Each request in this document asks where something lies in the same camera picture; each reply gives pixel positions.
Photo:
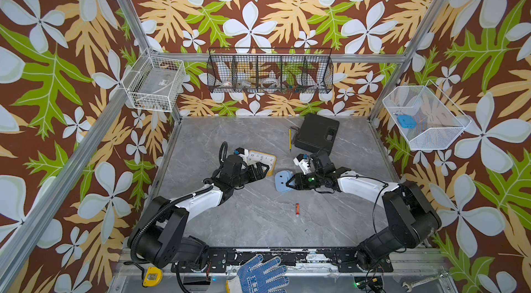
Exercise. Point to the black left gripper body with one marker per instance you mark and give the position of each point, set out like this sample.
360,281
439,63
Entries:
247,175

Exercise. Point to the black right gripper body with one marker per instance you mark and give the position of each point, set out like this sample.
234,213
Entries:
309,181

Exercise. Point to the yellow square alarm clock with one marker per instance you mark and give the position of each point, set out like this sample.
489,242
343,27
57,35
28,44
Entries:
254,157

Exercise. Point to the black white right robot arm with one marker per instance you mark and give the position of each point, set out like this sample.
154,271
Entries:
410,216

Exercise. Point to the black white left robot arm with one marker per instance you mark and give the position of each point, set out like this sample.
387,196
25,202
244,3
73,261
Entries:
158,238

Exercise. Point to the black plastic tool case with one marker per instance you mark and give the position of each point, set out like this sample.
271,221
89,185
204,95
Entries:
316,134

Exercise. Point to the yellow pencil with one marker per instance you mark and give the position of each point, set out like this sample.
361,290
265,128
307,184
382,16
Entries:
290,139

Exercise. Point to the blue object in basket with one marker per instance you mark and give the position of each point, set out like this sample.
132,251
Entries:
406,121

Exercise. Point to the blue white knit glove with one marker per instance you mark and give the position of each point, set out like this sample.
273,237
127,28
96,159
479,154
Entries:
258,276

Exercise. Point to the green circuit board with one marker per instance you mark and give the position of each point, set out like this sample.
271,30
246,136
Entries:
370,284

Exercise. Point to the yellow tape measure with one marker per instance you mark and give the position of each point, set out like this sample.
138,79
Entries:
152,277

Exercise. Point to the silver open-end wrench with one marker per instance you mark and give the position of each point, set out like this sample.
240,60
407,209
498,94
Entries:
409,286

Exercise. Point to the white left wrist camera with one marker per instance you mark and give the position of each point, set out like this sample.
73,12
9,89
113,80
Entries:
243,153

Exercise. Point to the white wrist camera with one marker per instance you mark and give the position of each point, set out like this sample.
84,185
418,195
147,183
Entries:
243,153
303,162

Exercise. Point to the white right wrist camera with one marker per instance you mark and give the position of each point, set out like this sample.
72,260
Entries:
303,162

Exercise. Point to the black wire basket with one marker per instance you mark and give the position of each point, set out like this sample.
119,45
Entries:
298,70

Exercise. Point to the white wire basket right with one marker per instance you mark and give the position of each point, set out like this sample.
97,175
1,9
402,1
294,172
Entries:
440,122

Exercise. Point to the white wire basket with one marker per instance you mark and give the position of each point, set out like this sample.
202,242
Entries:
440,122
154,81

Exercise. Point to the white wire basket left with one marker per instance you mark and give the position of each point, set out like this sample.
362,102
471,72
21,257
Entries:
154,81

